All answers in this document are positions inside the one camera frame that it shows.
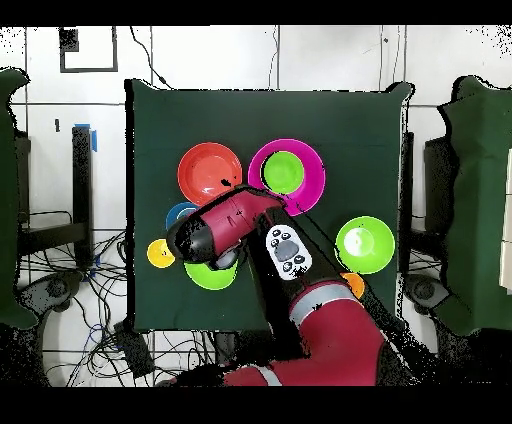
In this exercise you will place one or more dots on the blue plastic bowl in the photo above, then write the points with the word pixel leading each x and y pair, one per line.
pixel 176 212

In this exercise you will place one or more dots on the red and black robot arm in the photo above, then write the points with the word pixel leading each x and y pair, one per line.
pixel 340 344

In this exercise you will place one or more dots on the large green plastic bowl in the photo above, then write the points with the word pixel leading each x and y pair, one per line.
pixel 366 256
pixel 208 278

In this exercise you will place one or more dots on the black square floor frame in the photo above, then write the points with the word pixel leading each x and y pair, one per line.
pixel 68 40

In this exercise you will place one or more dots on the black chair base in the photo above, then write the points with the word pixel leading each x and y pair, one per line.
pixel 52 288

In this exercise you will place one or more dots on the white box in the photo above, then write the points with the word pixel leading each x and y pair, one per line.
pixel 507 220

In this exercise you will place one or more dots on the yellow plastic cup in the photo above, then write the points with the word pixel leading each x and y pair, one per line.
pixel 156 256

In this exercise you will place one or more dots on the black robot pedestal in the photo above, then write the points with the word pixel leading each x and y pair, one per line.
pixel 228 348

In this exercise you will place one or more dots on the green cloth side table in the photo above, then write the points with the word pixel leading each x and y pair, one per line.
pixel 480 200
pixel 8 200

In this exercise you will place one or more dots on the red plastic bowl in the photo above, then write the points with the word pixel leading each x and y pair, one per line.
pixel 204 168

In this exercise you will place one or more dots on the small green plastic bowl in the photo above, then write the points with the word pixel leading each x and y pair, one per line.
pixel 284 172

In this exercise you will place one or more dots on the orange plastic cup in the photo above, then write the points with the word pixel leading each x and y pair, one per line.
pixel 356 284

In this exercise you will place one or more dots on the pink plastic bowl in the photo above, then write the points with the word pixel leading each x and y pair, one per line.
pixel 314 176

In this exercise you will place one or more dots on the black metal stand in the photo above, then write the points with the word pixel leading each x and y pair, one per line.
pixel 82 192
pixel 407 200

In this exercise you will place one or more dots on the dark green table cloth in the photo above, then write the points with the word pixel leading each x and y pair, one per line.
pixel 260 116

